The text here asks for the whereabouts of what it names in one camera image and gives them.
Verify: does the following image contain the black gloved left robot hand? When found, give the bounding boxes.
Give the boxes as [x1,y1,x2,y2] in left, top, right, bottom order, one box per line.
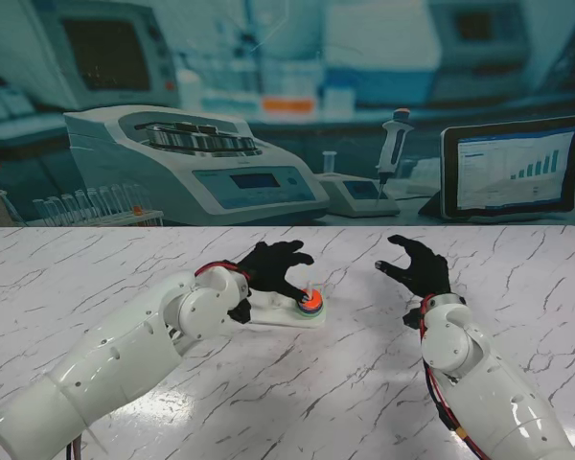
[237,240,316,305]

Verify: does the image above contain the left arm red cable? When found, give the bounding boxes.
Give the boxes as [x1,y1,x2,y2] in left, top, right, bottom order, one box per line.
[194,260,251,280]

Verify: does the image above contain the thin dark cable bundle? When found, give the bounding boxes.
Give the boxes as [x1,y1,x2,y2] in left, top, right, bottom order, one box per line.
[65,430,86,460]

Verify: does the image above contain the right arm red black cable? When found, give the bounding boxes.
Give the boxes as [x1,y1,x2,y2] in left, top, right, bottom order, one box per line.
[418,294,491,460]

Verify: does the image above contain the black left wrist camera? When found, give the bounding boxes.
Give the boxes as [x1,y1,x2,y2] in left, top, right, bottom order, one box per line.
[226,297,255,326]

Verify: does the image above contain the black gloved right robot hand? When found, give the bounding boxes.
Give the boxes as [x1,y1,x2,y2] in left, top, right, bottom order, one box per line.
[374,234,452,298]

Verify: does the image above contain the small orange ring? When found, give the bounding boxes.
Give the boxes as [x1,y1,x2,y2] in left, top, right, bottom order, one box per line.
[299,288,324,311]

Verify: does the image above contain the white three-rod tower base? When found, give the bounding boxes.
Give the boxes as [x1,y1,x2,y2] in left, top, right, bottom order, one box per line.
[241,282,329,331]

